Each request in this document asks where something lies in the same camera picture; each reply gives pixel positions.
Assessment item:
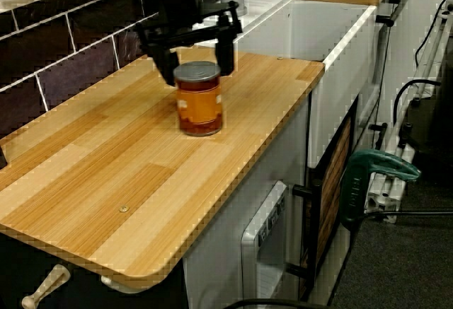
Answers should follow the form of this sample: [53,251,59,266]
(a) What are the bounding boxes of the thin black cable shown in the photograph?
[413,0,453,61]

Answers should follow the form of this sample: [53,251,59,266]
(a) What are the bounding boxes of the black cupboard handle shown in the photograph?
[367,122,389,151]
[374,0,410,28]

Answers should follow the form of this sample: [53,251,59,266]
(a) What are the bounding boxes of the black oven door handle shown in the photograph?
[285,178,323,281]

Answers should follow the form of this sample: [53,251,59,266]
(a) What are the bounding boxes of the white toy sink unit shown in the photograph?
[235,0,378,168]

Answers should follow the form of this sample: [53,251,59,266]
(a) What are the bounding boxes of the black oven door wood pattern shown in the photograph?
[306,95,359,298]

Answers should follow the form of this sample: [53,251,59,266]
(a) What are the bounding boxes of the orange beans can grey lid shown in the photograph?
[173,61,224,137]

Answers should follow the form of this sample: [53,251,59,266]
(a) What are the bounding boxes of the grey ice dispenser panel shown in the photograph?
[240,180,288,305]

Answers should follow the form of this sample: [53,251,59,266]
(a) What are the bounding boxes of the thick black cable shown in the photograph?
[222,297,330,309]
[392,78,442,126]

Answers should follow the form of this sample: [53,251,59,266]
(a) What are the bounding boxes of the green metal clamp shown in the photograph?
[339,148,422,228]

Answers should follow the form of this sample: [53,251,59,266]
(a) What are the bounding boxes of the white drawer handle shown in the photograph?
[21,264,71,309]

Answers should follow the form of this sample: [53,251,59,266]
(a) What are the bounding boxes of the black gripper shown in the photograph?
[136,0,243,86]

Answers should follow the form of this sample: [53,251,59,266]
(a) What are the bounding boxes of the aluminium frame rail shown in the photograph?
[364,3,453,225]

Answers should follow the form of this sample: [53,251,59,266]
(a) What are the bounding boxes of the black bulky object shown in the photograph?
[406,50,453,186]

